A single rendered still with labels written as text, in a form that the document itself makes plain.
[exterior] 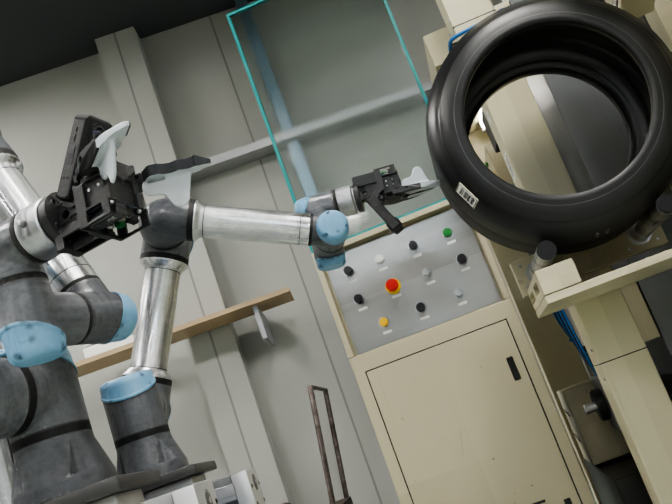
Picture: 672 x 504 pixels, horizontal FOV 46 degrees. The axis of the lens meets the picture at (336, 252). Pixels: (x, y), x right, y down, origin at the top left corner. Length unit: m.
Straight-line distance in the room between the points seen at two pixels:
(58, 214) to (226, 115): 4.97
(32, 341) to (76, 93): 5.35
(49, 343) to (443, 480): 1.67
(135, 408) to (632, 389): 1.25
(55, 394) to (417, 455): 1.51
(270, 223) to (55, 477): 0.82
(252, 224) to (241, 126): 4.18
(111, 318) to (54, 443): 0.20
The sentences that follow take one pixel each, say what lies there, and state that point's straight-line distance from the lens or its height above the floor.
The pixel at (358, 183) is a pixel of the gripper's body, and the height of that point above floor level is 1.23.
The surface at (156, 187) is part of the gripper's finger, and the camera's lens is 1.04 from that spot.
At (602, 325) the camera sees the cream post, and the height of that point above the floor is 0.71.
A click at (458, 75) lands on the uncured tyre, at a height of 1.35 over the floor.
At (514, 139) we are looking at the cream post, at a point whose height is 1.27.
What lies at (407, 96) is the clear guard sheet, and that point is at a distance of 2.74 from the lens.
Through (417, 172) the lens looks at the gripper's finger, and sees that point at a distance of 1.95.
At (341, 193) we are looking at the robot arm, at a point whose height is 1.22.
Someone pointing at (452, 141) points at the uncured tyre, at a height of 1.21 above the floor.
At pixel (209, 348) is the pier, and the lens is 5.38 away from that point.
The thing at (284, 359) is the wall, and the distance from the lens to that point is 5.50.
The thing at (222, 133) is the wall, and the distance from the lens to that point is 5.96.
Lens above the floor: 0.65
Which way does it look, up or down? 13 degrees up
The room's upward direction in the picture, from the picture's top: 20 degrees counter-clockwise
